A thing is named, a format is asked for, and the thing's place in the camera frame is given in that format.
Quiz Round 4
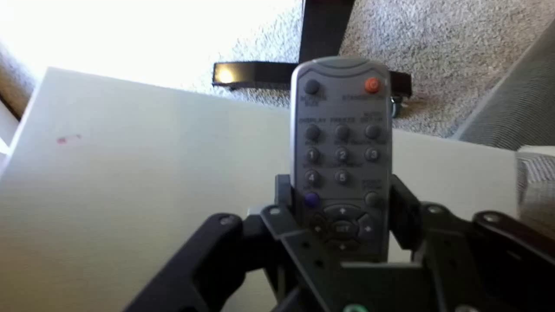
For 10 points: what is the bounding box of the black tripod base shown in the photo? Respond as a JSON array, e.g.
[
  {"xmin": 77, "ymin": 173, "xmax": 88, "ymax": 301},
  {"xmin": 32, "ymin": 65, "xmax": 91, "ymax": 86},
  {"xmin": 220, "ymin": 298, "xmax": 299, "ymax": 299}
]
[{"xmin": 209, "ymin": 0, "xmax": 412, "ymax": 100}]

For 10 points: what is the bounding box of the grey sofa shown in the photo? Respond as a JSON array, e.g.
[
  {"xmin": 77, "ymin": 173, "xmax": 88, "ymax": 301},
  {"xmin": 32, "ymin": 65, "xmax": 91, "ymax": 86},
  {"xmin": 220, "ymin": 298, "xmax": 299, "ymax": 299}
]
[{"xmin": 452, "ymin": 20, "xmax": 555, "ymax": 150}]

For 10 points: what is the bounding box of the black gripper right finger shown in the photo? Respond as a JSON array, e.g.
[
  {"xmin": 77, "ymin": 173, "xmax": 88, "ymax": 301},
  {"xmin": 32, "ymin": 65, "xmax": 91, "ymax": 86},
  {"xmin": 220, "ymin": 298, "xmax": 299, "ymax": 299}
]
[{"xmin": 388, "ymin": 176, "xmax": 555, "ymax": 312}]

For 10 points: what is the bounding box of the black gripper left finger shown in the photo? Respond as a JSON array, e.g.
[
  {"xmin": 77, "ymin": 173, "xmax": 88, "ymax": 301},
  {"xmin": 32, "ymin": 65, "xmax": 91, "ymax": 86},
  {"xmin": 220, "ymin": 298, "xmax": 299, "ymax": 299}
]
[{"xmin": 122, "ymin": 171, "xmax": 301, "ymax": 312}]

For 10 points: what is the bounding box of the grey remote control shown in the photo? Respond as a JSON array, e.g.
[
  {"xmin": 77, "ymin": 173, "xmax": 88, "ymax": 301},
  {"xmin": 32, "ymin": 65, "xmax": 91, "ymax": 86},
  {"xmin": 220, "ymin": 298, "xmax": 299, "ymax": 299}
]
[{"xmin": 291, "ymin": 55, "xmax": 391, "ymax": 261}]

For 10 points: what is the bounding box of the white side table stand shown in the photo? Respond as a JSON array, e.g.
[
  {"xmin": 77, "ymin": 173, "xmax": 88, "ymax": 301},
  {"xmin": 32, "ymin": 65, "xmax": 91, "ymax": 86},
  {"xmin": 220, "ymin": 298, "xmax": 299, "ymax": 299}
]
[{"xmin": 0, "ymin": 65, "xmax": 521, "ymax": 312}]

